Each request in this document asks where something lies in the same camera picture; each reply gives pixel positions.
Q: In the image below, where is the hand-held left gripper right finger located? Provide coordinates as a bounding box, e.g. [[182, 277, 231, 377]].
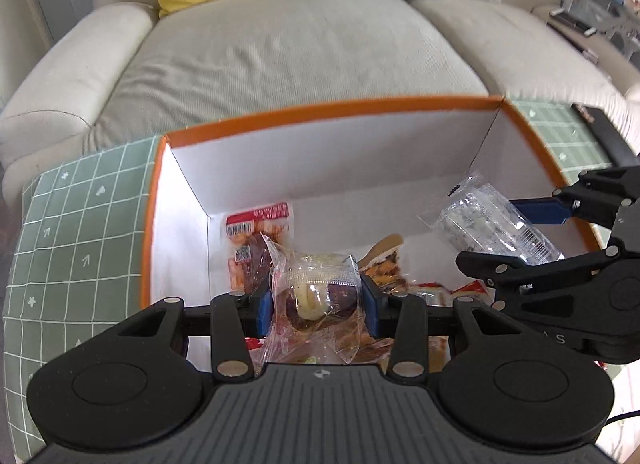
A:
[[361, 274, 526, 379]]

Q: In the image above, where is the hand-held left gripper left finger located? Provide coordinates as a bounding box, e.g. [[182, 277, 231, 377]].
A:
[[100, 289, 273, 379]]

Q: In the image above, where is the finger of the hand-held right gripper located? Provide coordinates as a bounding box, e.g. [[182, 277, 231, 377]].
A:
[[510, 167, 640, 230], [455, 243, 626, 310]]

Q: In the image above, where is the clear purple pastry packet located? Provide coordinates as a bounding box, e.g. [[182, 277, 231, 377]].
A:
[[260, 234, 368, 366]]

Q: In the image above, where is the clear white candy packet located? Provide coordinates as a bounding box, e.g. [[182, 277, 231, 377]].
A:
[[417, 171, 565, 266]]

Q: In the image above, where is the orange cardboard box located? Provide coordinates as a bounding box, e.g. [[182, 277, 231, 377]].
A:
[[137, 94, 608, 377]]

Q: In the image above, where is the clear orange bean snack packet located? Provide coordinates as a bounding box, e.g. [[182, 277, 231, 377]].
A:
[[357, 233, 407, 295]]

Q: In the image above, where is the red chip packet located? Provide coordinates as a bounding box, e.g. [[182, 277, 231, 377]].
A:
[[410, 280, 495, 307]]

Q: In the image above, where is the red white snack packet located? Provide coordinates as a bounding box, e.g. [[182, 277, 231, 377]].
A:
[[225, 201, 294, 245]]

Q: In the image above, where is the black notebook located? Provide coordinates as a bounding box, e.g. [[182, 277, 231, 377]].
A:
[[570, 103, 640, 170]]

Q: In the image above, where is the black remote control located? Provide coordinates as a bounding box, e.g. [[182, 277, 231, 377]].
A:
[[547, 8, 598, 38]]

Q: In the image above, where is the beige sofa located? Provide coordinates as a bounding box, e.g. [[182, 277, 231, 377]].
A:
[[0, 0, 640, 205]]

